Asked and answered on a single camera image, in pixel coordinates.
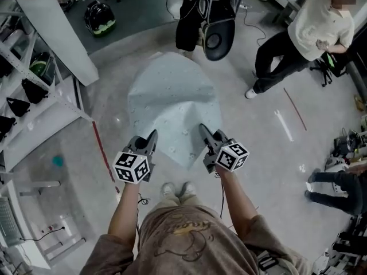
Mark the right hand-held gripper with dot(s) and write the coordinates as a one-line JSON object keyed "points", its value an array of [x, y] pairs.
{"points": [[230, 156]]}

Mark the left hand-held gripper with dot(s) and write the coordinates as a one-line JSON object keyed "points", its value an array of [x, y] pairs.
{"points": [[132, 165]]}

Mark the light blue floral tablecloth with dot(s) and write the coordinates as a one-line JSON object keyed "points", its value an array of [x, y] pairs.
{"points": [[169, 96]]}

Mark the person's right forearm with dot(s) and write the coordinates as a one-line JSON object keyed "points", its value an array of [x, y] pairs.
{"points": [[236, 199]]}

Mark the person's left forearm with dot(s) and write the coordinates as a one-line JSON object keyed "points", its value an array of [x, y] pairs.
{"points": [[124, 211]]}

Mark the person's left white shoe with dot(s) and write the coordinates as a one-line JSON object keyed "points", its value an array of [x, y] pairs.
{"points": [[168, 189]]}

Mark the person's white shoe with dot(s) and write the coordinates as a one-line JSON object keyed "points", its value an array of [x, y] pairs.
{"points": [[188, 188], [168, 189]]}

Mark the person's right white shoe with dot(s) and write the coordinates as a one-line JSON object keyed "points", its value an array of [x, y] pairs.
{"points": [[188, 188]]}

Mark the person's beige trousers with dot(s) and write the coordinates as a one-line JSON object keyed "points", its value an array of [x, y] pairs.
{"points": [[177, 201]]}

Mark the thin red stick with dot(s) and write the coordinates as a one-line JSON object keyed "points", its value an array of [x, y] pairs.
{"points": [[295, 109]]}

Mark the teal round object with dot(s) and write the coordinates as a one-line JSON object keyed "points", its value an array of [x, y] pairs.
{"points": [[58, 160]]}

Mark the person's brown printed shirt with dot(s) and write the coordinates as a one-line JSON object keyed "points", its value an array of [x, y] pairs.
{"points": [[195, 242]]}

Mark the white metal shelf rack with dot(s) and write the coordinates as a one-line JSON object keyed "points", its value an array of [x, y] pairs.
{"points": [[43, 116]]}

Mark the black bag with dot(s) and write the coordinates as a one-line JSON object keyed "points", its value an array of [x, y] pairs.
{"points": [[6, 126], [34, 91], [18, 107]]}

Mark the white power strip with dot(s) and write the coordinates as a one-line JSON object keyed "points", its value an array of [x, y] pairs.
{"points": [[53, 227]]}

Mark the green helmet in black case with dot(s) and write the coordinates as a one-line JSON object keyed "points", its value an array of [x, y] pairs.
{"points": [[43, 67]]}

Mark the black and green helmet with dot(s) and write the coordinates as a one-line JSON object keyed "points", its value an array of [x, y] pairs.
{"points": [[99, 19]]}

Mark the white desk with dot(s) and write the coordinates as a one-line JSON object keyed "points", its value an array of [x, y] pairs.
{"points": [[40, 225]]}

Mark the pile of electronic equipment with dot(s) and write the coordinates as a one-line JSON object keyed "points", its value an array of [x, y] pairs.
{"points": [[348, 145]]}

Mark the black and green swivel chair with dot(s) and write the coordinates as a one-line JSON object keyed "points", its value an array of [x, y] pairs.
{"points": [[329, 66]]}

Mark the white slanted column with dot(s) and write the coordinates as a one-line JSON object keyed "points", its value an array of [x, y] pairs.
{"points": [[57, 24]]}

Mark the white keyboard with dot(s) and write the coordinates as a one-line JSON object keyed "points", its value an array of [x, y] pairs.
{"points": [[8, 222]]}

